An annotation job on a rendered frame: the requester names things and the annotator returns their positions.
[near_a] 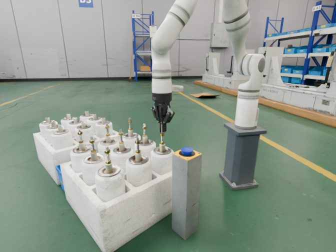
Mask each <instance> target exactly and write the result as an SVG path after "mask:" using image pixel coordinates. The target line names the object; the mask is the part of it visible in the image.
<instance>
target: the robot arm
mask: <svg viewBox="0 0 336 252"><path fill-rule="evenodd" d="M197 2H198V0H176V1H175V2H174V4H173V6H172V7H171V9H170V10H169V12H168V14H167V15H166V17H165V20H164V21H163V23H162V24H161V25H160V27H159V28H158V30H157V31H156V33H155V34H154V36H153V37H152V39H151V56H152V85H151V86H152V101H154V106H153V107H151V110H152V113H153V116H154V118H155V120H156V121H157V122H158V129H159V132H160V133H162V134H163V133H166V131H167V123H170V121H171V120H172V118H173V116H174V114H175V112H174V111H171V109H170V108H171V106H170V101H172V91H174V92H183V91H184V87H183V86H182V85H174V84H172V69H171V63H170V49H171V47H172V46H173V44H174V43H175V41H176V39H177V37H178V35H179V33H180V32H181V30H182V29H183V28H184V26H185V25H186V23H187V22H188V20H189V19H190V17H191V16H192V14H193V12H194V10H195V8H196V5H197ZM222 19H223V22H224V25H225V28H226V31H227V34H228V37H229V40H230V43H231V47H232V50H233V55H234V60H235V65H236V69H237V71H238V73H239V74H240V75H243V76H250V79H249V81H247V82H245V83H242V84H240V85H239V86H238V94H237V104H236V113H235V122H234V126H235V127H236V128H238V129H243V130H252V129H254V128H257V123H258V116H259V108H258V102H259V94H260V88H261V85H262V81H263V75H264V70H265V64H266V59H265V56H264V55H263V54H247V52H246V48H245V42H246V39H247V36H248V34H249V31H250V28H251V18H250V14H249V10H248V6H247V3H246V0H223V6H222Z"/></svg>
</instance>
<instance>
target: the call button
mask: <svg viewBox="0 0 336 252"><path fill-rule="evenodd" d="M181 152H182V154H183V155H191V154H192V153H193V152H194V150H193V148H191V147H183V148H181Z"/></svg>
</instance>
